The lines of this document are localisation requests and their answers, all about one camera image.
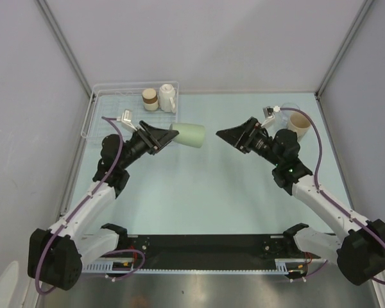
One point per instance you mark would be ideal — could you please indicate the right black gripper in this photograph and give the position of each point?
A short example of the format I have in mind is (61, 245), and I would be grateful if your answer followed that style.
(242, 136)

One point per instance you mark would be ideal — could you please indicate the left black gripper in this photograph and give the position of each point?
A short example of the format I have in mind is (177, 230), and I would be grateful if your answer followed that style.
(156, 138)

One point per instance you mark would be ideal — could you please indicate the light green cup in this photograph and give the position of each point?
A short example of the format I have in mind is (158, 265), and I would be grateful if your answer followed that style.
(191, 135)

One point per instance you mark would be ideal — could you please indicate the clear glass cup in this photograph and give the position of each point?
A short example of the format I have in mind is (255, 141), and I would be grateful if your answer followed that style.
(285, 113)

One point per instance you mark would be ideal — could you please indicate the beige patterned mug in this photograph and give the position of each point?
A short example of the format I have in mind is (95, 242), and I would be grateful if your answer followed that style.
(299, 124)

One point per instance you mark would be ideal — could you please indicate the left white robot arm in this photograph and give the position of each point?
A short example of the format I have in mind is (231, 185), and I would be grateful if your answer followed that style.
(57, 255)

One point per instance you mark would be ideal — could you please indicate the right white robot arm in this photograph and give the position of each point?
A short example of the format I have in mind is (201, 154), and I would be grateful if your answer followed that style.
(356, 244)

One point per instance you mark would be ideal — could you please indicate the white ceramic mug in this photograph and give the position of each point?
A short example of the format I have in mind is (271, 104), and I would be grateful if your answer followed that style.
(166, 98)

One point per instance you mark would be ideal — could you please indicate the brown beige cup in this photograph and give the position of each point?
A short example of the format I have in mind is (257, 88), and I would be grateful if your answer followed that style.
(150, 99)

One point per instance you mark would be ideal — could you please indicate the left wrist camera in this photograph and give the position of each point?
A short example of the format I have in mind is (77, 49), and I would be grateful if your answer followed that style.
(125, 119)

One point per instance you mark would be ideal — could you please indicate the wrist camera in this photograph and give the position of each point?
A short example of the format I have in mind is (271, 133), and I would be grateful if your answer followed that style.
(269, 115)
(125, 119)

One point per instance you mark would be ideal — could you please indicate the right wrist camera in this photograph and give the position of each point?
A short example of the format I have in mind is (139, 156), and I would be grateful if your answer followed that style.
(269, 115)

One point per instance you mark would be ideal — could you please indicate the white wire dish rack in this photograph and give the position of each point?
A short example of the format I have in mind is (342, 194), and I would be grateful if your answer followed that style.
(123, 100)

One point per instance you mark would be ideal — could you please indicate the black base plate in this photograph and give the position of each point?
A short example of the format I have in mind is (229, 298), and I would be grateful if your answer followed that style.
(215, 252)

